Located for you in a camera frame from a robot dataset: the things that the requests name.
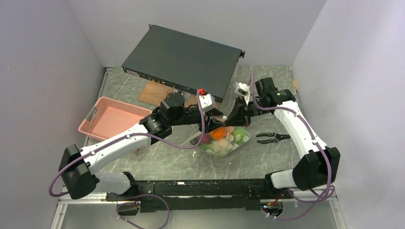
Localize dark rack network switch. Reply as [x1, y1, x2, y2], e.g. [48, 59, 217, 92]
[121, 24, 245, 103]

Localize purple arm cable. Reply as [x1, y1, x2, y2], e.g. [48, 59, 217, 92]
[48, 92, 206, 229]
[248, 69, 336, 221]

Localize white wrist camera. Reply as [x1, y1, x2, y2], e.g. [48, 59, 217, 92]
[234, 82, 251, 102]
[196, 89, 216, 112]

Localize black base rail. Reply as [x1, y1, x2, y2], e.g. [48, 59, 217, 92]
[106, 178, 291, 213]

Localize orange fake fruit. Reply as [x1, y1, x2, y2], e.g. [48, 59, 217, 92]
[209, 127, 228, 140]

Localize pink plastic basket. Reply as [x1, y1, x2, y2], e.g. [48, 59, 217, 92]
[78, 97, 152, 141]

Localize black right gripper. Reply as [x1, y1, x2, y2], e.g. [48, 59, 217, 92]
[224, 95, 270, 127]

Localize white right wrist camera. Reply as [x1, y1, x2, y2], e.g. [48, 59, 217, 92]
[234, 82, 251, 102]

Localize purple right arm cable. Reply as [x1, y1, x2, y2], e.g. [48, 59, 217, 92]
[248, 69, 336, 221]

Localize dark red fake fruit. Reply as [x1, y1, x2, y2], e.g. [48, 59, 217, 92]
[201, 134, 212, 144]

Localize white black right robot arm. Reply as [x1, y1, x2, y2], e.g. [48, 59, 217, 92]
[225, 77, 341, 198]

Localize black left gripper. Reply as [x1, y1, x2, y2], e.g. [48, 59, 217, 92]
[170, 107, 226, 134]

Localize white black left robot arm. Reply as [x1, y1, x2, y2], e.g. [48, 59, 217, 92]
[57, 91, 223, 200]

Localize wooden board stand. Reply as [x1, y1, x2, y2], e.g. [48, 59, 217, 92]
[138, 80, 221, 110]

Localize green fake vegetable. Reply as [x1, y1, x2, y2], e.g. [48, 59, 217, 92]
[231, 127, 251, 146]

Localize black handled pliers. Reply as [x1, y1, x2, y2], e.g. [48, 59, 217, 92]
[256, 133, 291, 144]

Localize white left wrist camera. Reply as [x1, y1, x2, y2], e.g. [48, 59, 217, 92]
[196, 89, 216, 112]

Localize clear zip top bag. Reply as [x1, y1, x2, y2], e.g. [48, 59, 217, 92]
[189, 126, 251, 157]

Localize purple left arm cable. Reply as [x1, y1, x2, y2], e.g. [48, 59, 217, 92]
[48, 92, 206, 229]

